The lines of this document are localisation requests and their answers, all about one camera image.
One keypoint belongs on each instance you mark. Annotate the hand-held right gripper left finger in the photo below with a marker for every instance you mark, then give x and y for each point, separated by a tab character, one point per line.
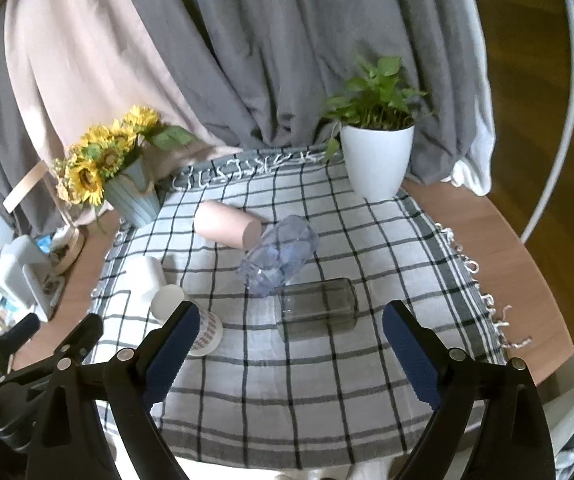
172	352

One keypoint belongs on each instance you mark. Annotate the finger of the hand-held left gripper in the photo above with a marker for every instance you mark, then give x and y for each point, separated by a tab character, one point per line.
18	334
84	334

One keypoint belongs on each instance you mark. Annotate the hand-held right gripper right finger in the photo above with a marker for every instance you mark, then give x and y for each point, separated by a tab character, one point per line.
412	355

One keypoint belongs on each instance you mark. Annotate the grey glass cup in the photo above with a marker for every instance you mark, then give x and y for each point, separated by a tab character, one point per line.
317	310

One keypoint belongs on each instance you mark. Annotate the plaid paper cup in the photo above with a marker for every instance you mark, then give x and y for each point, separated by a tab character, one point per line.
209	334

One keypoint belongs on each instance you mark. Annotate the plain white cup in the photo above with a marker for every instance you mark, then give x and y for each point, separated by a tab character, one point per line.
144	277

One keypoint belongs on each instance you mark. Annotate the pink cup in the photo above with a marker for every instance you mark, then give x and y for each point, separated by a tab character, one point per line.
224	224

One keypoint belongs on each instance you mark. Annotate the clear plastic cup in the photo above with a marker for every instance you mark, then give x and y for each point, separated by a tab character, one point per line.
279	255

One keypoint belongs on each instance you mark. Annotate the white plastic box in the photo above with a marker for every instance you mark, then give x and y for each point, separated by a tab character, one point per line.
22	270

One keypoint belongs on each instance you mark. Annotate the round wooden stand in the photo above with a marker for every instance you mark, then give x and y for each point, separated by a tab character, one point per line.
71	252

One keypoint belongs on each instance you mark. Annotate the checkered tablecloth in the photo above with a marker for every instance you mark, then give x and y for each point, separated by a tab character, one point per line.
317	385

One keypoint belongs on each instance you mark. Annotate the sunflower bouquet in blue pot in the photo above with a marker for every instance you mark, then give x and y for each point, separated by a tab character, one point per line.
127	192

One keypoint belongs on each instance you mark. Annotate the wooden slat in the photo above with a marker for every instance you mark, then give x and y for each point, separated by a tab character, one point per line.
24	186

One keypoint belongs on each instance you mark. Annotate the white curtain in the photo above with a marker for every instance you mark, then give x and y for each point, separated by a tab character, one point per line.
474	175

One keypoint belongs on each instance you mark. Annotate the green plant in white pot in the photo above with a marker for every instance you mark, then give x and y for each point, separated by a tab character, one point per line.
374	160

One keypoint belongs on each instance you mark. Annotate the beige curtain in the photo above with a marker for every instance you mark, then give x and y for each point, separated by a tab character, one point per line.
92	60

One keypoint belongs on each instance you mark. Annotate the grey curtain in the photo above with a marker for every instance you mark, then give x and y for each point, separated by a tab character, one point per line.
277	60

